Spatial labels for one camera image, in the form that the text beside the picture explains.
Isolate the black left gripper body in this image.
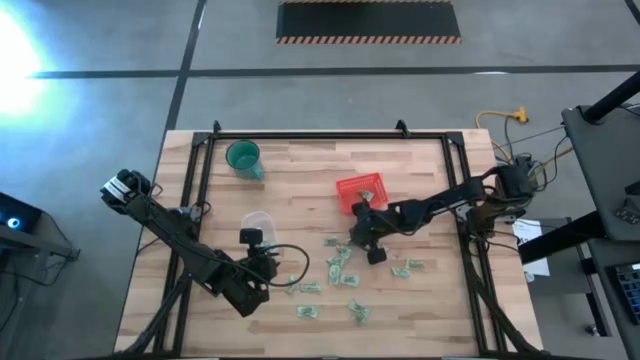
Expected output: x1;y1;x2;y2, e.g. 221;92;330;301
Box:
234;228;279;289

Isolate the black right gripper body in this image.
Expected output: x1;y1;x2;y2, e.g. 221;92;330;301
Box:
348;202;389;266

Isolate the orange plastic slotted basket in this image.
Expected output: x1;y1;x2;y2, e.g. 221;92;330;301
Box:
335;172;390;216

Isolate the clear plastic container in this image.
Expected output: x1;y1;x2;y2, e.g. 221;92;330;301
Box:
240;210;279;251

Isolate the green plastic cup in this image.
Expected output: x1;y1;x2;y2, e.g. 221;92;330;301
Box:
224;139;265;182

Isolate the white paper sheet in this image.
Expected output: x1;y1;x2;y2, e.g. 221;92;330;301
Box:
510;217;551;279

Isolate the black support beam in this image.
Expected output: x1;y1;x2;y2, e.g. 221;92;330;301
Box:
519;212;609;264

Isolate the black hazard-striped floor mat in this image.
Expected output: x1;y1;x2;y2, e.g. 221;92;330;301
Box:
275;0;463;45

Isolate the dark equipment stand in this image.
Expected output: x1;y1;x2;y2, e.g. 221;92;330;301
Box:
0;227;81;360

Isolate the grey side desk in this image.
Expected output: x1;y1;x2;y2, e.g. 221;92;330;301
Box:
579;234;640;360

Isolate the black device blue light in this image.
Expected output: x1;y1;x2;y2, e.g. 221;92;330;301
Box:
0;192;44;236

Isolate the dark desk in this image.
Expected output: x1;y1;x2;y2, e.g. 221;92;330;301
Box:
560;102;640;244

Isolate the small black gadget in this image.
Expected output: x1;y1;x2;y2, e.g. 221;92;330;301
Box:
613;197;640;226

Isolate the keyboard with coloured keys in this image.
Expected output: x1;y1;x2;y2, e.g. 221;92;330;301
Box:
607;262;640;326

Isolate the black pole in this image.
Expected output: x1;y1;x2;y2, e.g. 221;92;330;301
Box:
582;69;640;125

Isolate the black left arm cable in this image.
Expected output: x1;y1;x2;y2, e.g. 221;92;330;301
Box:
259;243;311;289

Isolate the black metal table frame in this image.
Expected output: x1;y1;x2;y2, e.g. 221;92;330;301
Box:
113;119;547;360

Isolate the black cable bundle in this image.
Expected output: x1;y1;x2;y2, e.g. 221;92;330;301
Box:
492;114;576;186

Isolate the yellow extension cord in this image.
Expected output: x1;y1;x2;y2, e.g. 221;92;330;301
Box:
473;105;530;164

